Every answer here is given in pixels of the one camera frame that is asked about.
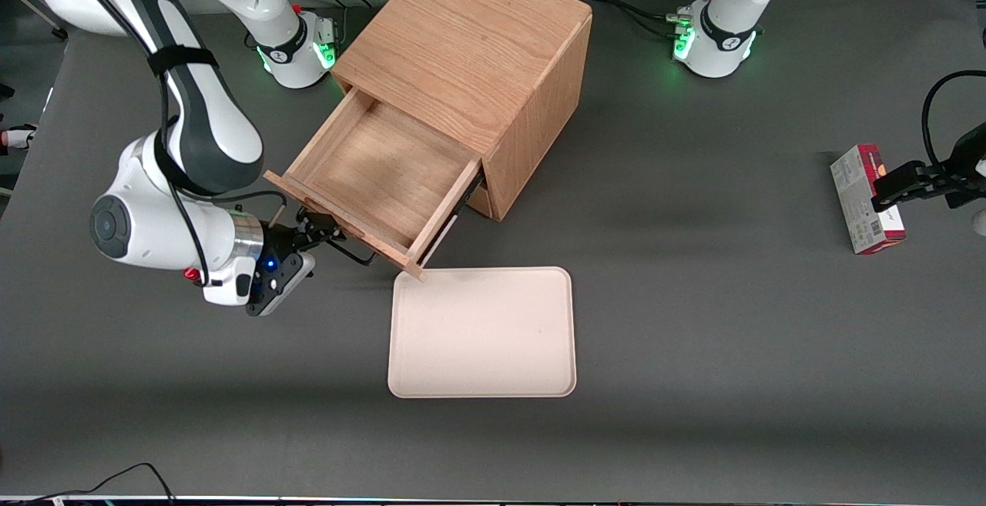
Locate black metal drawer handle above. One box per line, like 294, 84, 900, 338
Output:
296, 206, 379, 268

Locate thin black table edge cable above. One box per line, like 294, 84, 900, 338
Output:
0, 462, 176, 505

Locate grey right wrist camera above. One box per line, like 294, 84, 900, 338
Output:
245, 250, 317, 319

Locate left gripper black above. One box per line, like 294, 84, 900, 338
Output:
871, 122, 986, 213

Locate beige plastic tray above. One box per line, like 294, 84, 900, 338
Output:
387, 266, 577, 399

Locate black cables at left base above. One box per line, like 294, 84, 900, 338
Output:
589, 0, 683, 39

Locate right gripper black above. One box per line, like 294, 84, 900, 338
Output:
262, 208, 347, 270

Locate black drawer slide rail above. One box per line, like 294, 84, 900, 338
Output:
420, 169, 486, 268

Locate black velcro strap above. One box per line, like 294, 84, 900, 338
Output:
146, 47, 221, 77

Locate oak wooden drawer cabinet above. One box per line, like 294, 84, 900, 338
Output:
331, 0, 594, 222

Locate black cable along right arm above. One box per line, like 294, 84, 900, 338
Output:
46, 0, 287, 285

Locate red and grey carton box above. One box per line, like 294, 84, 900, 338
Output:
830, 143, 907, 256

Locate black looped camera cable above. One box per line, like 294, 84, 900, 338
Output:
921, 70, 986, 172

